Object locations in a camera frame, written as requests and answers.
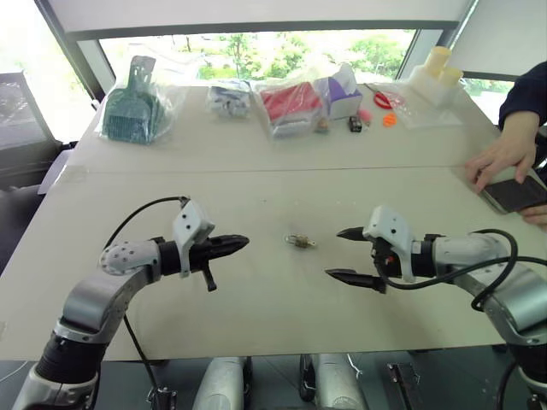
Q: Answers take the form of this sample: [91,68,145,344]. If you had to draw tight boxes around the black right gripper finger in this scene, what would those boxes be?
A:
[336,226,366,243]
[325,267,388,296]

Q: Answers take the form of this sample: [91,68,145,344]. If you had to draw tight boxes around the person's bare hand under phone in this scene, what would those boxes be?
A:
[521,205,547,232]

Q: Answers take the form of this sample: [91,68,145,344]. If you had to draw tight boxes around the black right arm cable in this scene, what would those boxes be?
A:
[381,228,547,313]

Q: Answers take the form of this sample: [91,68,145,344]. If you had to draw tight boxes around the dark smartphone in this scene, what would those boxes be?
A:
[478,174,547,215]

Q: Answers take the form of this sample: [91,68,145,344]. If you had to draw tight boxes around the white holder with yellow cups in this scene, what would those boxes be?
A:
[409,45,465,108]

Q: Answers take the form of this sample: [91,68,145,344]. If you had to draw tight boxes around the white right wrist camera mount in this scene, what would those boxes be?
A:
[362,205,417,284]

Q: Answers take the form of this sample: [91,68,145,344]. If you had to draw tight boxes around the bag of grey parts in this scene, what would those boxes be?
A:
[206,79,254,120]

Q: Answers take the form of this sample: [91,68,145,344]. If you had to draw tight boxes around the black metal table bracket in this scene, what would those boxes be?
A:
[385,362,423,410]

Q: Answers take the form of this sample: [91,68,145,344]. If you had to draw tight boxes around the red white cloths in bag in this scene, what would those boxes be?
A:
[255,80,326,140]

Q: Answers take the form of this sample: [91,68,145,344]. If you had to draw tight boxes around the red handled scissors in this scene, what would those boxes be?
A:
[364,82,402,110]

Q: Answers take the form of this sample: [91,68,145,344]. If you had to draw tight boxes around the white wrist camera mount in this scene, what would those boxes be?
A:
[362,205,417,284]
[172,199,216,278]

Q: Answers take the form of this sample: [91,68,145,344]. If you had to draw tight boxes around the person's bare hand on phone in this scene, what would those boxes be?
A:
[463,131,538,196]

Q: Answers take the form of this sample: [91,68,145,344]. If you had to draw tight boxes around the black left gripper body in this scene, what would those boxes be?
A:
[189,237,222,293]

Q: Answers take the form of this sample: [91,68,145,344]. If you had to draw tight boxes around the green dustpans in plastic bag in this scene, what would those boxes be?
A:
[97,55,177,147]

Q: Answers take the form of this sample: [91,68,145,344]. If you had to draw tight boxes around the purple tissue box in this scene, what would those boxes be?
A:
[315,63,365,122]

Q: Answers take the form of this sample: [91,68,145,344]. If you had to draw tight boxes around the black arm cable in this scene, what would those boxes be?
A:
[103,196,191,396]
[381,228,547,313]

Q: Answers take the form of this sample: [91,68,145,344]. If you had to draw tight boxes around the clear plastic bag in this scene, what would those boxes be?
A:
[382,82,464,130]

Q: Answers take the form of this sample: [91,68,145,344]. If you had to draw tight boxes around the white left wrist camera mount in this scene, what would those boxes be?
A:
[172,199,216,278]

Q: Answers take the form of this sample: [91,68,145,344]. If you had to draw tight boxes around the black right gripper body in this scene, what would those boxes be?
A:
[370,237,406,283]

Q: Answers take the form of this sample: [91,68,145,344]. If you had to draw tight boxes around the silver rounded robot leg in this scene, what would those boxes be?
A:
[297,353,369,410]
[191,355,254,410]

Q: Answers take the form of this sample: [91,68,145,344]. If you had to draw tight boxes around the black office chair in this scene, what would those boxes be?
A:
[0,70,74,191]

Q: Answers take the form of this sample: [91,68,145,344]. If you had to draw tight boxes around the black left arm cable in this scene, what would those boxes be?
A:
[103,196,191,396]

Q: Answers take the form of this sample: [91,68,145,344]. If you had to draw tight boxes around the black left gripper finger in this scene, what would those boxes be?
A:
[210,244,249,261]
[212,233,250,251]

